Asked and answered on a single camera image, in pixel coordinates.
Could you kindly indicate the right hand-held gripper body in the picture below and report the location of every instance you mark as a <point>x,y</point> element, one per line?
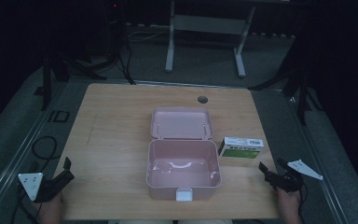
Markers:
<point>292,183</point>

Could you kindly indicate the person's right hand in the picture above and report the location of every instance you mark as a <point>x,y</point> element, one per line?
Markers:
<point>289,207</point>

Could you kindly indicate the metal floor rail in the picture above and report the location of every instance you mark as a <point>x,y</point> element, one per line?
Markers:
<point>318,161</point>
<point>21,149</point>

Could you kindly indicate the white metal desk frame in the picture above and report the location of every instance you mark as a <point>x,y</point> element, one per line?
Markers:
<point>209,24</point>

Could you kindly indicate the person's left hand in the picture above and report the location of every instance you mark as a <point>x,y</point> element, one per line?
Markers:
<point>50,211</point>

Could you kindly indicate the white green medicine box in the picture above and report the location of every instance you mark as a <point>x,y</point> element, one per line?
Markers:
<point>241,147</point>

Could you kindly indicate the round grey table grommet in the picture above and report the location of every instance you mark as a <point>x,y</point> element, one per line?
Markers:
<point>202,99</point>

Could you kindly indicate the pink plastic storage box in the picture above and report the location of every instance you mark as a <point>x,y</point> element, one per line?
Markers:
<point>183,158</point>

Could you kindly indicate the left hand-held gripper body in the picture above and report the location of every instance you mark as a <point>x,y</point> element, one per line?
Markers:
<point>30,183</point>

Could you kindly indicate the black tripod stand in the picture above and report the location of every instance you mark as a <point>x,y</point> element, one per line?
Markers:
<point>301,90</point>
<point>59,68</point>

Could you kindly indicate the black stand with red light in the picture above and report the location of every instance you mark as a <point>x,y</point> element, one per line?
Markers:
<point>115,28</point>

